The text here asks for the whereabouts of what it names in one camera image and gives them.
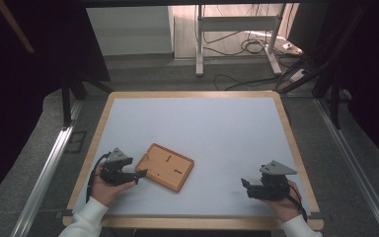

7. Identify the white panel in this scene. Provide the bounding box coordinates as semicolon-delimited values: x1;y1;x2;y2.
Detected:
86;5;175;57

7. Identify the aluminium rail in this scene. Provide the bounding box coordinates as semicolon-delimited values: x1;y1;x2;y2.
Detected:
313;98;379;237
10;126;75;237

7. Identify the tangle of floor cables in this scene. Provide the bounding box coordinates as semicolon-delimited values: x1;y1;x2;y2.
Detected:
202;4;297;57

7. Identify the black floor cable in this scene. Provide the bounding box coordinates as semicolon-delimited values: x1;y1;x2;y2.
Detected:
212;73;281;92

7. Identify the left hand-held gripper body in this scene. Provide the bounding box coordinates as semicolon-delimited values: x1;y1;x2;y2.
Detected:
99;147;134;188

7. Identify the orange wooden tray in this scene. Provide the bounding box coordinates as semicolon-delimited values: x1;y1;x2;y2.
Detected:
134;142;195;194

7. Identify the white power strip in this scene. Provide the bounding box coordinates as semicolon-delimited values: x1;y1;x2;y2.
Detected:
288;67;311;84
277;39;304;56

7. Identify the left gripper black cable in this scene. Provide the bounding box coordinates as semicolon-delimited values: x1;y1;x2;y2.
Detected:
85;151;113;203

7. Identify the person's left hand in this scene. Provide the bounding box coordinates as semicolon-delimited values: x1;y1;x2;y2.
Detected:
90;171;137;207

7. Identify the white metal desk frame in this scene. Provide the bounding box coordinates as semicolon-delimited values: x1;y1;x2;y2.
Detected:
194;3;287;78

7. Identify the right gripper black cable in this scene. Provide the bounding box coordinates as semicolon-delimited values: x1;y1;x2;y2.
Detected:
285;182;309;223

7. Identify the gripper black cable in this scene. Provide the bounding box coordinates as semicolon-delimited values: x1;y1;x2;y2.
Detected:
85;151;113;203
285;182;309;223

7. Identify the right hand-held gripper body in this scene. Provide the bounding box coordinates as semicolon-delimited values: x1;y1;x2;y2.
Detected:
248;160;299;202

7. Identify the person's right hand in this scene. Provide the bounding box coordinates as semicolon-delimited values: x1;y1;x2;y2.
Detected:
262;180;304;223

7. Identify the black metal stand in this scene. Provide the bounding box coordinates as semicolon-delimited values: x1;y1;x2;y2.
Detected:
60;70;114;128
275;5;370;130

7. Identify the wooden stick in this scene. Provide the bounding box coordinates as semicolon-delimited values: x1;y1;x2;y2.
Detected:
0;0;36;54

